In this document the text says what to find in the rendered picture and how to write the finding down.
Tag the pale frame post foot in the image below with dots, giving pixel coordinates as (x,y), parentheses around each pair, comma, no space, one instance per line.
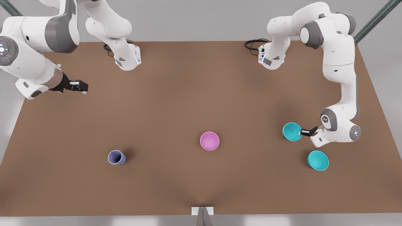
(194,211)

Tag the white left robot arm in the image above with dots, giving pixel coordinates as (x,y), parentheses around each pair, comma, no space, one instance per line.
(339,59)

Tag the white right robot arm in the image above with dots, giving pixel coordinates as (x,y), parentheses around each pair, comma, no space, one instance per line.
(29,59)

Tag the silver frame post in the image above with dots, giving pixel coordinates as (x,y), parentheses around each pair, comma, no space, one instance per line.
(377,20)
(204,218)
(11,8)

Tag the teal blue bowl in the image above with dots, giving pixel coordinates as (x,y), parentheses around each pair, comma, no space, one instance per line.
(317,160)
(290,131)

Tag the pink bowl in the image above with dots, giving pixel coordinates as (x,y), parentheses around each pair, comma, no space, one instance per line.
(209,141)

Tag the lavender cup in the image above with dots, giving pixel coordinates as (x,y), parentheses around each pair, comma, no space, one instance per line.
(116,157)

